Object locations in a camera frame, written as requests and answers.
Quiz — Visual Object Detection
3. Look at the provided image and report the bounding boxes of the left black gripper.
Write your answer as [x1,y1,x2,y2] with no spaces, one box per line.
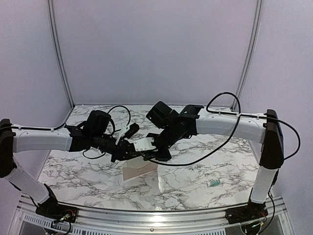
[91,132,141,163]

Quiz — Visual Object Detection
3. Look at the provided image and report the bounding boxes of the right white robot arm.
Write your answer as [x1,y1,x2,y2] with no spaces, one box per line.
[146,101,284,219]

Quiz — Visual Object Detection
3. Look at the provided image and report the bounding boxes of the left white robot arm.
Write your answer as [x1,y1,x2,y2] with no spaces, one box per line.
[0,110,139,218]

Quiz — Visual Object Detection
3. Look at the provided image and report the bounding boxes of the small green white sticker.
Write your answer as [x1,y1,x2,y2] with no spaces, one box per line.
[206,179,221,187]

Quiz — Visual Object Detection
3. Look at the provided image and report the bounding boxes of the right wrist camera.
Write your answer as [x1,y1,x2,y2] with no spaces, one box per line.
[133,137,156,152]

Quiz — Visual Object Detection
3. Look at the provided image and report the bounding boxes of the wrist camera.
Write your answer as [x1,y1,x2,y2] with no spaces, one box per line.
[115,123,139,145]
[133,137,156,152]

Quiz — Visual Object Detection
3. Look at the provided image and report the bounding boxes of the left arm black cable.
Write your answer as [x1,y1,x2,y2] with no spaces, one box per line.
[9,105,132,160]

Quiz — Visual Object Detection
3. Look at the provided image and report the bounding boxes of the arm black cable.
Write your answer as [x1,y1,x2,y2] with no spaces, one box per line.
[9,105,132,160]
[144,92,301,167]

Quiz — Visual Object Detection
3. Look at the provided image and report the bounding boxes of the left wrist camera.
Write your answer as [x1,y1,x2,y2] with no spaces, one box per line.
[115,123,139,145]

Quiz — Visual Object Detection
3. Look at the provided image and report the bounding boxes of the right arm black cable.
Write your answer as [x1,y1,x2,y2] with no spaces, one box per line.
[144,92,301,167]

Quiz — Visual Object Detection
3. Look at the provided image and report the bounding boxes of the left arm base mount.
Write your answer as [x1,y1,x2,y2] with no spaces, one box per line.
[35,186,78,223]

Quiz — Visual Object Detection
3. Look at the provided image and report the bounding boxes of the aluminium front rail frame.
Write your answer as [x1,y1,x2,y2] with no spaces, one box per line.
[8,195,295,235]

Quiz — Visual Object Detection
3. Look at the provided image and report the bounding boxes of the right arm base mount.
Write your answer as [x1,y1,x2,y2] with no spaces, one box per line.
[225,200,268,224]

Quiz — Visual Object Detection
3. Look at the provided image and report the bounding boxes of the left aluminium corner post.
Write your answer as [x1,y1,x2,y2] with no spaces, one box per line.
[46,0,75,109]

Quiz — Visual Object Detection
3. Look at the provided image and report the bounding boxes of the aluminium corner post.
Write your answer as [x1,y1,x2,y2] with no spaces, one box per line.
[46,0,75,109]
[235,0,264,100]

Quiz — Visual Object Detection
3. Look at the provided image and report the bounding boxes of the right aluminium corner post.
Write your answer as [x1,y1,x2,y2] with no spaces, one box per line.
[235,0,264,100]

